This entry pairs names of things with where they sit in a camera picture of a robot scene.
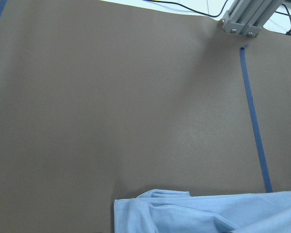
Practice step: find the light blue polo shirt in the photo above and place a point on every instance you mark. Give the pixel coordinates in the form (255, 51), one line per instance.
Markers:
(168, 211)

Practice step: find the aluminium frame post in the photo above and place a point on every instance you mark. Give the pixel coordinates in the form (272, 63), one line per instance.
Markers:
(247, 17)

